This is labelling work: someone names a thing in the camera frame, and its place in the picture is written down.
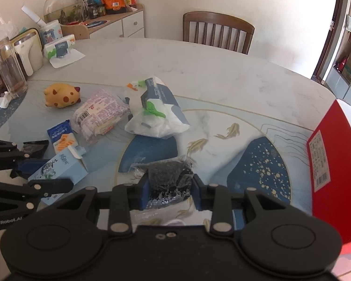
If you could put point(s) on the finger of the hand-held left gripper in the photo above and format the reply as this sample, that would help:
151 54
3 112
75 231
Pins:
32 168
46 186

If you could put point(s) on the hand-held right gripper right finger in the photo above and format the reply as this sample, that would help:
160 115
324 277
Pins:
198 194

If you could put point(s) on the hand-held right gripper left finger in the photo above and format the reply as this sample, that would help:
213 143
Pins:
143 194

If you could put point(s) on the light blue carton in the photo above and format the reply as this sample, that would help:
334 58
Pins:
63 166

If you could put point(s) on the black crinkled snack packet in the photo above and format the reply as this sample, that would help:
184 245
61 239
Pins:
169 178

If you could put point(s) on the blue white tissue pack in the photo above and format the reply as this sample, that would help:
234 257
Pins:
158 108

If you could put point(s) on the pink print snack packet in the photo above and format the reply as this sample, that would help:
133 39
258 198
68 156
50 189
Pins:
101 114

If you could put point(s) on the red cardboard box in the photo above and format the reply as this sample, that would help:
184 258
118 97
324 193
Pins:
339 175

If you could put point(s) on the blue carton with orange print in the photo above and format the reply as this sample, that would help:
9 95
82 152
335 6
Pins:
61 137

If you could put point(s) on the yellow spotted pig toy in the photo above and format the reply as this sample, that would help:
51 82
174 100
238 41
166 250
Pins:
61 95

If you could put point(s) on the tall clear glass jar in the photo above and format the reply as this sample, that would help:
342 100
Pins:
10 67

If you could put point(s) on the white electric kettle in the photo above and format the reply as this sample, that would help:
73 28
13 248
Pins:
29 52

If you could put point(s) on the opened tissue pack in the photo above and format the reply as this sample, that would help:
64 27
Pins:
61 49

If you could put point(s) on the printed paper cup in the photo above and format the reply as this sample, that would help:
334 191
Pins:
50 33

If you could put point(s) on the white paper roll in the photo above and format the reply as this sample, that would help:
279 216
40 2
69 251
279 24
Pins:
32 14

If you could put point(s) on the glass fish bowl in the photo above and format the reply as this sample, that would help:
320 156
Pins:
64 8

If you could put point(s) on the wooden slat-back chair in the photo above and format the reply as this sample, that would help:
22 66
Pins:
219 32

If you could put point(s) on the white sideboard cabinet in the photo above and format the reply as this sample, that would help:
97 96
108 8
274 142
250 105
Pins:
128 26

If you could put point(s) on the red bag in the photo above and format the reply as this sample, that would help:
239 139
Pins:
341 63

